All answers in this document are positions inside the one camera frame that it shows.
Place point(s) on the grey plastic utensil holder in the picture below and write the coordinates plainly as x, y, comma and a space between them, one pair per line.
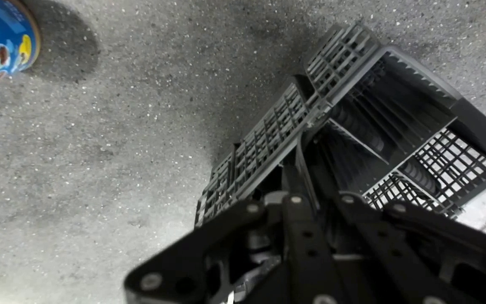
366, 111

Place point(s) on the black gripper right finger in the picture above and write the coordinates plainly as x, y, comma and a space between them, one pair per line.
400, 253

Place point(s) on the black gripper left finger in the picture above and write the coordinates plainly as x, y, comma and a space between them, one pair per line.
304, 253

